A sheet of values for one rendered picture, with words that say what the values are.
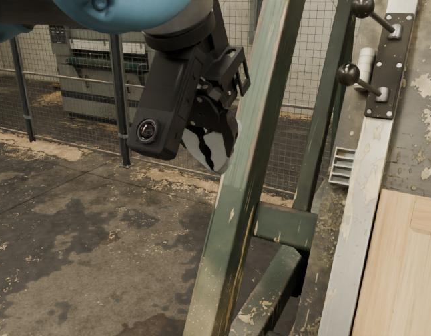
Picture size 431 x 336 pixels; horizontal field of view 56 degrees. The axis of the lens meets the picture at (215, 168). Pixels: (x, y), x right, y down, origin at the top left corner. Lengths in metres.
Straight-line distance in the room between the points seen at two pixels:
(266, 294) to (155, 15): 1.07
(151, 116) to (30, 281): 2.40
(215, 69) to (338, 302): 0.49
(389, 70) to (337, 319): 0.45
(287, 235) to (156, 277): 1.76
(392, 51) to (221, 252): 0.49
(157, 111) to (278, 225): 0.54
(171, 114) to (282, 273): 0.96
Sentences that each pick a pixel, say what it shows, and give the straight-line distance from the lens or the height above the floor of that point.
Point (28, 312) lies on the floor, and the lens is 2.51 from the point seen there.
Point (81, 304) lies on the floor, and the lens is 2.46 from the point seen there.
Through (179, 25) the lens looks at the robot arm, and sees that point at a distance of 0.37.
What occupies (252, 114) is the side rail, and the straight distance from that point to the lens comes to 0.83.
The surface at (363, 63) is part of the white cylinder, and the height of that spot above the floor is 1.44.
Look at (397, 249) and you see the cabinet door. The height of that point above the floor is 1.16.
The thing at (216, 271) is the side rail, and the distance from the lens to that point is 0.82.
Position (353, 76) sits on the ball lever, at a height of 1.44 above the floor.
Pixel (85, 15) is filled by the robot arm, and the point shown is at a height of 1.55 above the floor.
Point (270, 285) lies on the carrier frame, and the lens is 1.23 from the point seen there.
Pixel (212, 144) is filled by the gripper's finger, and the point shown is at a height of 1.40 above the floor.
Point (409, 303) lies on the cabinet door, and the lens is 0.79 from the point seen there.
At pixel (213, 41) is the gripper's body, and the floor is 1.52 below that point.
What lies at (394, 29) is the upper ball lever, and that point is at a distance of 0.83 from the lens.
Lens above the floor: 1.56
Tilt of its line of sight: 23 degrees down
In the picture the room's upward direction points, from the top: straight up
